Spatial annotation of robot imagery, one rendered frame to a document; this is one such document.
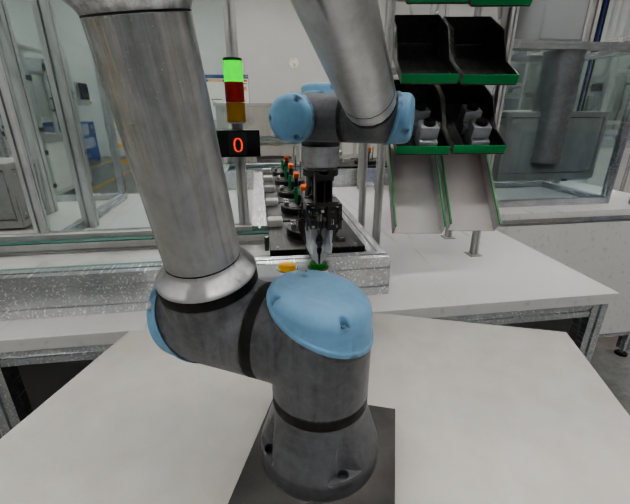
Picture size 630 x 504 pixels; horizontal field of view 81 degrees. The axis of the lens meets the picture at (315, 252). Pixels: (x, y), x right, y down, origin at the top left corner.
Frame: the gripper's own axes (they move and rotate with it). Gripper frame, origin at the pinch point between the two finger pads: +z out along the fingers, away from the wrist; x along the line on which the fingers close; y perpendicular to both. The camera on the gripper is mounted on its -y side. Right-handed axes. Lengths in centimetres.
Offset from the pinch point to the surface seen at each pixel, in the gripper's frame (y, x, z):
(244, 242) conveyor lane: -30.8, -17.7, 6.5
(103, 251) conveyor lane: -30, -57, 7
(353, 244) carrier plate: -10.8, 10.7, 1.4
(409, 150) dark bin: -13.7, 24.7, -21.4
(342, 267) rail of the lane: -3.5, 6.4, 4.5
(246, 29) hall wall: -1069, -29, -224
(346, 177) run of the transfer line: -139, 38, 7
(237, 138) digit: -30.6, -17.6, -23.4
